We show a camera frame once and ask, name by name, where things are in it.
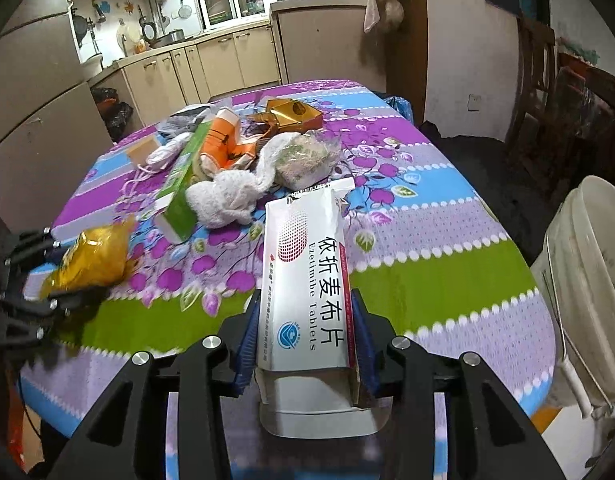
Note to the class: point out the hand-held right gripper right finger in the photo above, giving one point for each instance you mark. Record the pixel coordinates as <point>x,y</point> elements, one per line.
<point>363,352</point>

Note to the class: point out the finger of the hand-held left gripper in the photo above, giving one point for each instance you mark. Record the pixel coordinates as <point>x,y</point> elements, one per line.
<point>32,247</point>
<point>37,310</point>

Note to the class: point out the white knitted towel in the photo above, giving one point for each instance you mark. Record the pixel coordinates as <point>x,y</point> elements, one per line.
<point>220,200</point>

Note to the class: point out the hanging frying pan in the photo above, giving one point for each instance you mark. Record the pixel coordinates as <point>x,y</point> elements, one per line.
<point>150,30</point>

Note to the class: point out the white wall socket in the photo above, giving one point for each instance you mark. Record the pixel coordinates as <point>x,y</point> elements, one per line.
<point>473,103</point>

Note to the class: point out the dark wooden chair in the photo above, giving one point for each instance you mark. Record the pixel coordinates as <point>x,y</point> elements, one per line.
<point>532,85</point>

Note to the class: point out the small orange carton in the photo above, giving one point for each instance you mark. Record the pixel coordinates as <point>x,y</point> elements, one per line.
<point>241,155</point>

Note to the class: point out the beige refrigerator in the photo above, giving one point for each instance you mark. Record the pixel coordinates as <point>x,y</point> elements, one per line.
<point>32,110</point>

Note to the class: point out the black trash bag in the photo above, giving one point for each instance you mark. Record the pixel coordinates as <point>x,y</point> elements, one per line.
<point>109,110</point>

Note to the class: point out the golden box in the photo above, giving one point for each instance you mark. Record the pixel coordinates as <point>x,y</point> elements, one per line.
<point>292,112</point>

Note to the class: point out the blue plastic bag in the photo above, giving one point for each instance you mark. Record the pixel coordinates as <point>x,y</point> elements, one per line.
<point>400,107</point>

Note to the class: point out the floral striped tablecloth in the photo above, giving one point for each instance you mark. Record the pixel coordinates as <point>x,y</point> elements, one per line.
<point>427,240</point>

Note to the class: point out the yellow plastic bag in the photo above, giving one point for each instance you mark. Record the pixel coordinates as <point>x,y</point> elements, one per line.
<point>94,252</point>

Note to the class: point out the black cloth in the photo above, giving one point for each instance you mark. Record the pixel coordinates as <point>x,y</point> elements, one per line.
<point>482,185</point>

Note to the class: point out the white medicine box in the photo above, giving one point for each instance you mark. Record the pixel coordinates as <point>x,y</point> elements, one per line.
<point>307,270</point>

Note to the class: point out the green cardboard box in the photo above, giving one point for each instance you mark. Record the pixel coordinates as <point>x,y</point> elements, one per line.
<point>185,185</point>

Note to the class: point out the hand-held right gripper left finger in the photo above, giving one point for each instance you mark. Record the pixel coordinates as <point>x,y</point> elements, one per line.
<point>247,355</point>

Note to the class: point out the beige counter partition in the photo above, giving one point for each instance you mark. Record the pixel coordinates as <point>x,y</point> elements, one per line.
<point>327,40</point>

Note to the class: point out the clear bag of grain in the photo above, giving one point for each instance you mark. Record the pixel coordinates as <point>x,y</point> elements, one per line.
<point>310,160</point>

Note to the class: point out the grey patterned pouch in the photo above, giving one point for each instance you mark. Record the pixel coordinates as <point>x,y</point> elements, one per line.
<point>185,117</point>

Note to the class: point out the brown wooden door frame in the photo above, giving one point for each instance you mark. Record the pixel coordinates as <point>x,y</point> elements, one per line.
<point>405,60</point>

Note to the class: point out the white plastic bucket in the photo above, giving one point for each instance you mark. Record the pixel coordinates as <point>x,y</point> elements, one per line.
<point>587,280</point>

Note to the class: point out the small tan box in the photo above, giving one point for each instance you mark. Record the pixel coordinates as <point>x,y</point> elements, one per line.
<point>141,151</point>

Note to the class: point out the beige kitchen cabinets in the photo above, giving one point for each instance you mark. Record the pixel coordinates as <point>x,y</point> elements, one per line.
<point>187,65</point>

